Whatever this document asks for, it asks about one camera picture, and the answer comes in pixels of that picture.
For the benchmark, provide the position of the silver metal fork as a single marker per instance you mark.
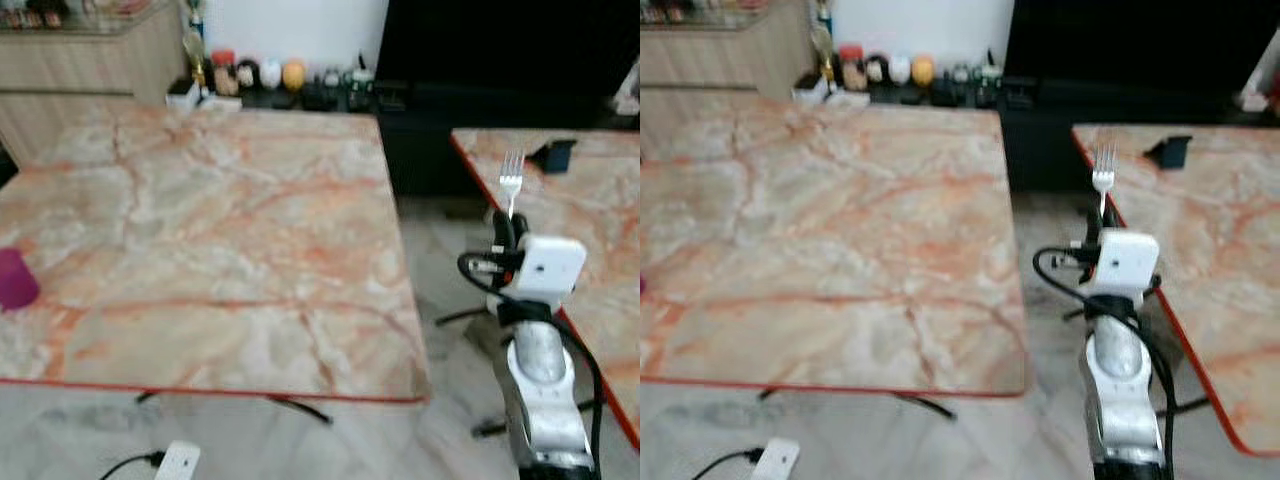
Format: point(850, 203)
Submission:
point(1104, 173)
point(511, 178)

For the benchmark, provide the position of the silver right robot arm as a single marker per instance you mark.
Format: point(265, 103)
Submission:
point(1122, 400)
point(540, 400)

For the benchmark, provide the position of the small black stand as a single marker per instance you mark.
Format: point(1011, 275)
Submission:
point(1172, 151)
point(556, 155)

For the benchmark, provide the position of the small green white figurine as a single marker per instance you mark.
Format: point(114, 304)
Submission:
point(360, 82)
point(990, 78)

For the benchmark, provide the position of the black television screen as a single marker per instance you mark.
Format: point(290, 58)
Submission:
point(500, 45)
point(1130, 45)

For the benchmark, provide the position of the yellow round figurine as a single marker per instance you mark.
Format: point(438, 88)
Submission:
point(294, 76)
point(923, 71)

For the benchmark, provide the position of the white round figurine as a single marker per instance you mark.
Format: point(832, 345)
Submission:
point(900, 70)
point(271, 75)

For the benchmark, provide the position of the light wooden sideboard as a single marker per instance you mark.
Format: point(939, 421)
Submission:
point(80, 90)
point(720, 60)

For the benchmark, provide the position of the dark brown figurine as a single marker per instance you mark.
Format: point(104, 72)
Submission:
point(247, 76)
point(876, 70)

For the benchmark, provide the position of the red capped figurine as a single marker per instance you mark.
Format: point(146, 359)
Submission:
point(224, 74)
point(851, 69)

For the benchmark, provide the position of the golden trophy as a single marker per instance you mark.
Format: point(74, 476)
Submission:
point(196, 50)
point(824, 45)

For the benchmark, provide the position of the white flat box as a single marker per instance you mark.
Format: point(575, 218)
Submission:
point(195, 99)

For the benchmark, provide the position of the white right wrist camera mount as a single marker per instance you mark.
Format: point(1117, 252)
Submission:
point(548, 265)
point(1128, 262)

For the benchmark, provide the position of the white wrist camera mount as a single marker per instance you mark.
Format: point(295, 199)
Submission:
point(179, 462)
point(776, 460)
point(1128, 262)
point(548, 265)

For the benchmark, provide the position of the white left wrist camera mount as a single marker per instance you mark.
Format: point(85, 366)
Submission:
point(179, 462)
point(776, 460)

